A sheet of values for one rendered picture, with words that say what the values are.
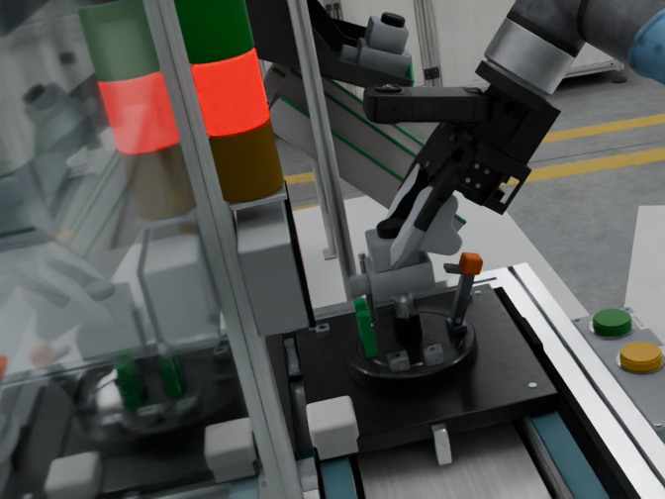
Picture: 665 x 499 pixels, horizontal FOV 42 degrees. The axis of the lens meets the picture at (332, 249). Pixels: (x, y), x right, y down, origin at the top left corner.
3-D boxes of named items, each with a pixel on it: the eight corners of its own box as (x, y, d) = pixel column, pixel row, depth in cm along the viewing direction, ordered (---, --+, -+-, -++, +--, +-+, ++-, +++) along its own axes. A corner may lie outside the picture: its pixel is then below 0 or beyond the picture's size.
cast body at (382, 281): (427, 268, 92) (417, 208, 89) (436, 287, 88) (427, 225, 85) (349, 286, 92) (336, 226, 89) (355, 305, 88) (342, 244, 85)
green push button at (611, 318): (622, 320, 95) (621, 304, 95) (638, 339, 92) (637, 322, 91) (587, 328, 95) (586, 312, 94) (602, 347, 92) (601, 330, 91)
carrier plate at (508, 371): (491, 296, 106) (489, 280, 105) (561, 410, 84) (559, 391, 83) (297, 338, 105) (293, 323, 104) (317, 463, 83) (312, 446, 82)
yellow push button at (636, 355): (651, 353, 89) (650, 337, 88) (669, 374, 85) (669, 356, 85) (614, 361, 89) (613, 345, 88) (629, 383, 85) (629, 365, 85)
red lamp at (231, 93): (268, 107, 64) (253, 41, 62) (271, 126, 59) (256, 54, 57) (201, 121, 64) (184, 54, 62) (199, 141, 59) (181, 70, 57)
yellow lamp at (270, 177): (282, 170, 66) (268, 108, 64) (286, 193, 62) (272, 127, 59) (217, 184, 66) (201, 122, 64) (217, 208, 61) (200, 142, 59)
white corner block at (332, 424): (356, 426, 87) (349, 392, 86) (363, 453, 83) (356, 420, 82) (311, 436, 87) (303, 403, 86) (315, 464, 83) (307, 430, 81)
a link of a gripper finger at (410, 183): (421, 265, 92) (471, 200, 88) (373, 243, 90) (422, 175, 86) (419, 249, 95) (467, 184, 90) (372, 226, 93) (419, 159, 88)
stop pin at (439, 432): (449, 454, 85) (444, 422, 83) (452, 462, 83) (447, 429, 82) (435, 457, 84) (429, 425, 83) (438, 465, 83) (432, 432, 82)
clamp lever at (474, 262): (462, 317, 94) (479, 252, 91) (467, 326, 92) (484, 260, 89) (429, 313, 93) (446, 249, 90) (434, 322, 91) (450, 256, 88)
